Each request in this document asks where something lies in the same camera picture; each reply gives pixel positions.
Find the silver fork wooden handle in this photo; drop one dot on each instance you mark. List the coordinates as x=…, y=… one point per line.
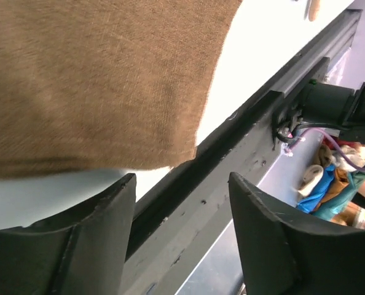
x=314, y=9

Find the colourful clutter pile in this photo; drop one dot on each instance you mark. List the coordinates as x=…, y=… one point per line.
x=326, y=188

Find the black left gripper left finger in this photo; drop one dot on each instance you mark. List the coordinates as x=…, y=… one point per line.
x=81, y=250

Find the brown cloth napkin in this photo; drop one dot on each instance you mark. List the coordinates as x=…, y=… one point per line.
x=105, y=84

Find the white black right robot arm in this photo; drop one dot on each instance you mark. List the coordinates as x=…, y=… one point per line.
x=337, y=107

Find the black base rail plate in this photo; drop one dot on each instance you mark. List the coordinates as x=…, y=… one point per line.
x=182, y=238

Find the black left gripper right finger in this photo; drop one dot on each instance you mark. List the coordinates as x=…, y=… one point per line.
x=285, y=251

